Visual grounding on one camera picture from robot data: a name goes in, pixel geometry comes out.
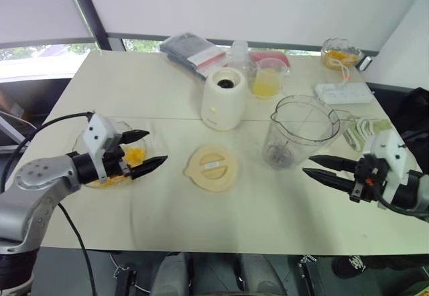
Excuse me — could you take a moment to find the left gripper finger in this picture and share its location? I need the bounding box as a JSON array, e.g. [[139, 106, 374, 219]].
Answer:
[[129, 155, 168, 181], [120, 129, 151, 145]]

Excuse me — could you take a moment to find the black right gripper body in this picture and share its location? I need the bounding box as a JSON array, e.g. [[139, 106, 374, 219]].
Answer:
[[349, 154, 390, 204]]

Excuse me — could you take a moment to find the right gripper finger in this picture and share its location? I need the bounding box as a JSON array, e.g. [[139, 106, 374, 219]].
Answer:
[[302, 167, 357, 194], [308, 155, 359, 173]]

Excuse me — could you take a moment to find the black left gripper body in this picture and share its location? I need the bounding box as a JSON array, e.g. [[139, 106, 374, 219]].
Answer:
[[103, 134, 132, 178]]

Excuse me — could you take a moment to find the scalloped glass fruit bowl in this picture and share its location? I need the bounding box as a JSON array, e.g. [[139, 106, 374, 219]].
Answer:
[[320, 37, 365, 72], [72, 119, 150, 190]]

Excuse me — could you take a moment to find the clear blender jar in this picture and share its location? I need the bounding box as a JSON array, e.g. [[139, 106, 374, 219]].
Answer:
[[261, 94, 357, 170]]

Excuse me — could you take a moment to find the cream blender lid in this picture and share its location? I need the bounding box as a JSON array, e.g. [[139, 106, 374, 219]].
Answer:
[[182, 144, 239, 194]]

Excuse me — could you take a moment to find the cream blender base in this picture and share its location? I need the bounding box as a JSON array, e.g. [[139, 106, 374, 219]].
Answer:
[[200, 68, 249, 133]]

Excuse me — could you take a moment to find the green and white cloth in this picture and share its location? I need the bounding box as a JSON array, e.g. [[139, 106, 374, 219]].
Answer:
[[343, 116, 393, 153]]

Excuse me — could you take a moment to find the white power strip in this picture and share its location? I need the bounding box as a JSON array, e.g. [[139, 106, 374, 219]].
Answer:
[[314, 82, 375, 106]]

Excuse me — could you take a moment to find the black bag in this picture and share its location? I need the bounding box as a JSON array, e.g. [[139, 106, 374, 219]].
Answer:
[[397, 87, 429, 177]]

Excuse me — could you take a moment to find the black cap with white print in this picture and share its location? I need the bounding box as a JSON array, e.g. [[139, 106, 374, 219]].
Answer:
[[331, 254, 429, 281]]

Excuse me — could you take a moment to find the black metal clamp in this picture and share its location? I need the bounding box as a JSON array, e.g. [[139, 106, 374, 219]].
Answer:
[[297, 253, 323, 296], [113, 265, 139, 296]]

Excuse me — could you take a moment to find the zip bag with dark cloths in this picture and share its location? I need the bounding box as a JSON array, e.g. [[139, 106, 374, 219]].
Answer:
[[160, 32, 229, 81]]

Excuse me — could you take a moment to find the measuring cup with yellow juice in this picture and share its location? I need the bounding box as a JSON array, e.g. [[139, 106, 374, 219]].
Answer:
[[249, 58, 291, 100]]

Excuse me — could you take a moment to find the grey metal stand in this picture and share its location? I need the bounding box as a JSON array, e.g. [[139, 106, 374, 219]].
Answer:
[[0, 109, 35, 155]]

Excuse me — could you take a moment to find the clear plastic bottle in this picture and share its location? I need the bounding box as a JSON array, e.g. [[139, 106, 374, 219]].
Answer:
[[227, 40, 256, 76]]

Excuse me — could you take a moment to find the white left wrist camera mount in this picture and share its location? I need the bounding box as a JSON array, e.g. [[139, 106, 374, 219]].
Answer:
[[82, 113, 123, 183]]

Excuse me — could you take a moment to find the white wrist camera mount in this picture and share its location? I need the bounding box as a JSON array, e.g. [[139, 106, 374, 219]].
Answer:
[[369, 129, 411, 204], [82, 113, 123, 183]]

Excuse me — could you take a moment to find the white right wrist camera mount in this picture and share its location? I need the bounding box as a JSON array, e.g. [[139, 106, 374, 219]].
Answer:
[[369, 129, 411, 204]]

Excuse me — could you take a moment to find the white cord with orange tag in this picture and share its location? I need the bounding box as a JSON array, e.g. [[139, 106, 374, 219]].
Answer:
[[329, 57, 353, 83]]

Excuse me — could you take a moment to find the dark window frame post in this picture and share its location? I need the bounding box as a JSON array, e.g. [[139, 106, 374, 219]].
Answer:
[[62, 0, 113, 53]]

